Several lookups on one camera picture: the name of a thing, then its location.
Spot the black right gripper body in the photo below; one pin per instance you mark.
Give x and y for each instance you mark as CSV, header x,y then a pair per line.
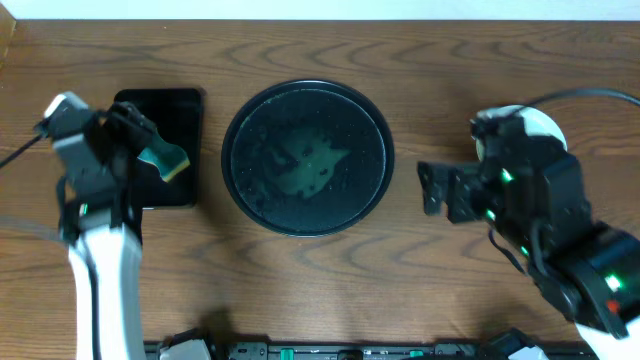
x,y
460,195

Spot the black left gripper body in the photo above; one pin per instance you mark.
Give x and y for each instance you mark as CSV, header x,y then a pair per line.
x,y
126,126

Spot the green yellow sponge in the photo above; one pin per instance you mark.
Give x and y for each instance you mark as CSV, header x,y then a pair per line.
x,y
169,159

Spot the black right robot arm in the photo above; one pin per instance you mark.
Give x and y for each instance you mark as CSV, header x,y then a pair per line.
x,y
530,190

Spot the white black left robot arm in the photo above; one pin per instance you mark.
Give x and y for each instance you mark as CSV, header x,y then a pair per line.
x,y
100,225

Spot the black round tray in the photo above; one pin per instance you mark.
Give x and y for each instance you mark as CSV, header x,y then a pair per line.
x,y
308,157

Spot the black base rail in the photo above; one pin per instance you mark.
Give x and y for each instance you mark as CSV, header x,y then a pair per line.
x,y
512,344

